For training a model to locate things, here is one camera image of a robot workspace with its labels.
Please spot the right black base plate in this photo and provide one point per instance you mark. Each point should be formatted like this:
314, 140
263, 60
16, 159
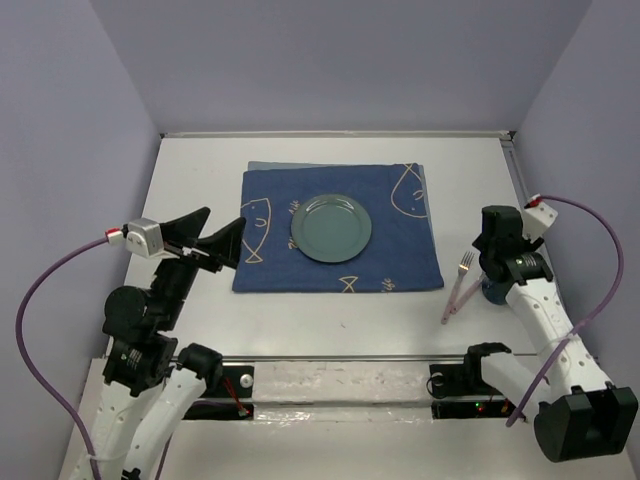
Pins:
456, 396

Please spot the dark blue mug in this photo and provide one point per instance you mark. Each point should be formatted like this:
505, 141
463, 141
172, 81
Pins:
495, 292

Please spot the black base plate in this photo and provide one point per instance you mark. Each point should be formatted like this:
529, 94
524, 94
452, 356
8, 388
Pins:
230, 400
456, 396

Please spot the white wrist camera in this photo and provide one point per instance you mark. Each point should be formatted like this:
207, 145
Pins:
141, 237
537, 218

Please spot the pink handled fork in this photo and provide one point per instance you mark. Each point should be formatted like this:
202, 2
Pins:
462, 269

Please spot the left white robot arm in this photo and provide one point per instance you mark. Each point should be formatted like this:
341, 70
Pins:
149, 383

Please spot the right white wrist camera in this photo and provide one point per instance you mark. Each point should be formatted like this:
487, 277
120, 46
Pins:
537, 218

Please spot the teal ceramic plate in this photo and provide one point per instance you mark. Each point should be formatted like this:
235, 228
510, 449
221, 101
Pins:
331, 228

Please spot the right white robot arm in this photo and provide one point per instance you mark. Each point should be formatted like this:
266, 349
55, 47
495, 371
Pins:
575, 409

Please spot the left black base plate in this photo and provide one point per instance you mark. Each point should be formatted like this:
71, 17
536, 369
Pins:
230, 400

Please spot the pink handled spoon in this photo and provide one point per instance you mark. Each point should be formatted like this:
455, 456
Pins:
466, 296

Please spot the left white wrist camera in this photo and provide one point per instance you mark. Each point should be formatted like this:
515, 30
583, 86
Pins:
141, 237

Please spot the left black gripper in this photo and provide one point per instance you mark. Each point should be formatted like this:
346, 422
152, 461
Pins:
224, 244

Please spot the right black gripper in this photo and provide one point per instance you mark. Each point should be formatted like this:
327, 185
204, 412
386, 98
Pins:
527, 246

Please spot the blue embroidered cloth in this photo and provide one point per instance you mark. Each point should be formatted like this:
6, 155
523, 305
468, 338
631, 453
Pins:
400, 257

